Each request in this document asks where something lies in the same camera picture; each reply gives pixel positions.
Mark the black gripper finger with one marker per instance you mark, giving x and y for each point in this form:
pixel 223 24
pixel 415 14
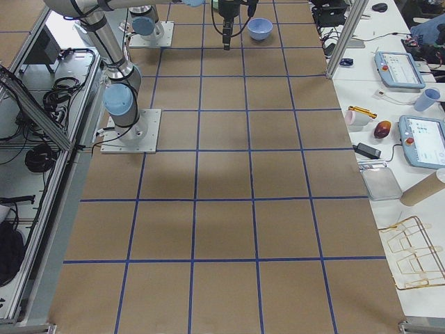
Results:
pixel 227 34

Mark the blue bowl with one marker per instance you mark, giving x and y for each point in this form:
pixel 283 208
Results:
pixel 259 28

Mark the yellow brass tool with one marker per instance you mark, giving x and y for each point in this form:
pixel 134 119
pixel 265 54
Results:
pixel 364 111

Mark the pink cup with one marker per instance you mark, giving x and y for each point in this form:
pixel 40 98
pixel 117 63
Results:
pixel 356 118

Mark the black computer mouse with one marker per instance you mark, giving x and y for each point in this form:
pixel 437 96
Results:
pixel 379 7

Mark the upper teach pendant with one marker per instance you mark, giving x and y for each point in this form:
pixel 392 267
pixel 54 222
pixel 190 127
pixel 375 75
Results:
pixel 398 70

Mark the teach pendant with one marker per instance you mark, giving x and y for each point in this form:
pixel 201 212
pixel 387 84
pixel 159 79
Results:
pixel 398 70
pixel 423 141

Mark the black power adapter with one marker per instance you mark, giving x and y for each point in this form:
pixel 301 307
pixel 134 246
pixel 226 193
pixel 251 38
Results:
pixel 367 151

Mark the red mango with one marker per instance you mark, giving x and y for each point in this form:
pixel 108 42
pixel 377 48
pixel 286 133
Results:
pixel 382 129

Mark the light blue plastic cup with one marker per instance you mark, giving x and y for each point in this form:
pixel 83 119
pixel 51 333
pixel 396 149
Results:
pixel 426 99

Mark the clear plastic container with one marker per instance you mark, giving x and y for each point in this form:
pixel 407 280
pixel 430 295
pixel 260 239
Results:
pixel 379 180

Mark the lower teach pendant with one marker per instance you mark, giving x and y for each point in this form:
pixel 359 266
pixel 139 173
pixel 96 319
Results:
pixel 423 141

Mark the cardboard tube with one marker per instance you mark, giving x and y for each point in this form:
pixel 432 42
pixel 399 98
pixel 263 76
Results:
pixel 425 188

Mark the aluminium frame post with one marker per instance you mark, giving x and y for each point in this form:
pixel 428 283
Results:
pixel 349 27

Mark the gold wire rack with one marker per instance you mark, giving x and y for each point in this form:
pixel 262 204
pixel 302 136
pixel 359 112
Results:
pixel 415 261

